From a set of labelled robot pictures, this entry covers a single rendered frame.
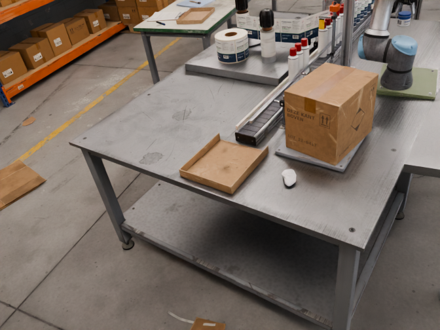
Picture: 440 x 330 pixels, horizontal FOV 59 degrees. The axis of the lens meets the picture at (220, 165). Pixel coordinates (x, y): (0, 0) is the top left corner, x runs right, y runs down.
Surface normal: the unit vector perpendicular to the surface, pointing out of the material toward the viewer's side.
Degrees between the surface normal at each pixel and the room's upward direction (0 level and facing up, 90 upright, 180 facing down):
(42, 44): 90
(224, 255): 1
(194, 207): 0
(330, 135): 90
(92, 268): 0
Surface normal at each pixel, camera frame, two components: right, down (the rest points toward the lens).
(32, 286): -0.13, -0.79
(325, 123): -0.68, 0.51
